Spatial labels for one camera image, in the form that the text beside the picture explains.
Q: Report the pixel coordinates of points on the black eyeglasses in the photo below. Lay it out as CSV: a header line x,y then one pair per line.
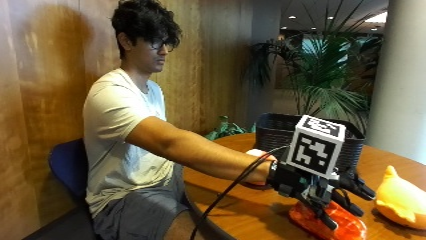
x,y
160,44

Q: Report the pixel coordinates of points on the white marker cube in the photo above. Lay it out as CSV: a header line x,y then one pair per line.
x,y
315,146

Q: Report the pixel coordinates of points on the the person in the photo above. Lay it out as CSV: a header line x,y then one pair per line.
x,y
116,133

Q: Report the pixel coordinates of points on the potted palm plant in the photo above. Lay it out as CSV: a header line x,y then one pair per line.
x,y
327,70

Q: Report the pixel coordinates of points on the bright ceiling light panel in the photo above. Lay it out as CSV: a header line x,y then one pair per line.
x,y
379,17

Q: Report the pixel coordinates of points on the white round column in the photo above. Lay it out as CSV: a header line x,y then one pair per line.
x,y
401,83

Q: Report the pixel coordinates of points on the blue chair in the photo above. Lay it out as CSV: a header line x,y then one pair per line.
x,y
67,163

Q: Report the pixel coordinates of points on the yellow orange soft toy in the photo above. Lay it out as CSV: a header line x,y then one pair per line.
x,y
401,200

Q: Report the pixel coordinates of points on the black woven basket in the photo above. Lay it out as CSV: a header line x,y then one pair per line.
x,y
275,133

